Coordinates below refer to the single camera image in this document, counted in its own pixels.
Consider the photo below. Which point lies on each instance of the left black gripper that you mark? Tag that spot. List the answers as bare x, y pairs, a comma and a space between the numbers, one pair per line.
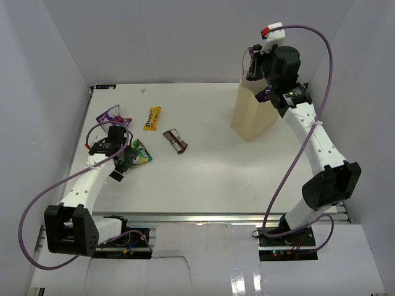
129, 154

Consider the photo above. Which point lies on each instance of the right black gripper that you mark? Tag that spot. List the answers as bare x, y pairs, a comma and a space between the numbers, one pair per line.
257, 71

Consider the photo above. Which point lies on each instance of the purple M&M packet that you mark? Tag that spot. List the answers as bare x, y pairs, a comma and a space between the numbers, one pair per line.
252, 58

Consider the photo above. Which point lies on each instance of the green snack pouch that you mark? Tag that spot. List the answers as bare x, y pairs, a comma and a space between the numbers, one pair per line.
143, 156

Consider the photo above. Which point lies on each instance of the large blue purple snack bag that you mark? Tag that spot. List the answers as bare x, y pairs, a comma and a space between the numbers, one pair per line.
264, 95

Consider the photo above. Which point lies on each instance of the brown chocolate bar wrapper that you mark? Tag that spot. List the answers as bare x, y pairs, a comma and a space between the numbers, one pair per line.
176, 141

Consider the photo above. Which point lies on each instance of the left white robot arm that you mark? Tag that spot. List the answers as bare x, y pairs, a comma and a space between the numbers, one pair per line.
70, 227

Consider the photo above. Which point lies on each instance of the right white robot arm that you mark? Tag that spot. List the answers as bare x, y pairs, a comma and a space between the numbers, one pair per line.
333, 177

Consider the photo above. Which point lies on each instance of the tan paper bag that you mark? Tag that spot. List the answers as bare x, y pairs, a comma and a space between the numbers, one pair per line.
250, 117

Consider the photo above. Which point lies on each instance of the yellow M&M packet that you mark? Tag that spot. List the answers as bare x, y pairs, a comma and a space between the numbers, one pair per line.
151, 123

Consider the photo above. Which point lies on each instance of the purple white snack pouch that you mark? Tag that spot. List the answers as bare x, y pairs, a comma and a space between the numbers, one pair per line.
113, 114

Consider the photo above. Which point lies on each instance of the black XDOF label sticker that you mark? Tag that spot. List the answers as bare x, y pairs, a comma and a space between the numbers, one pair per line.
105, 86

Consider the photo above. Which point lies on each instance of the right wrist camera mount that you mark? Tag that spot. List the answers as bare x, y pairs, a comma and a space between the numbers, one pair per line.
272, 35

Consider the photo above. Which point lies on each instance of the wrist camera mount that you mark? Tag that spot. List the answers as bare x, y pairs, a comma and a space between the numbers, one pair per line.
272, 35
90, 142

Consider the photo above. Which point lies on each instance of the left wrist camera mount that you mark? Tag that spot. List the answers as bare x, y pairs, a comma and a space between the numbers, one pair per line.
90, 142

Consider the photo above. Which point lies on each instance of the aluminium table frame rail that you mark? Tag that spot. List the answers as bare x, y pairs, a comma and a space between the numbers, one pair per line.
254, 218

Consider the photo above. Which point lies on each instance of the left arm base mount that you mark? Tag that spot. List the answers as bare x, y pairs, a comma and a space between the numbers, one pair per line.
122, 241

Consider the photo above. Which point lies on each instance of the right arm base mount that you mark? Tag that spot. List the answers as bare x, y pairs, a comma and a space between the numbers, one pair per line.
294, 247

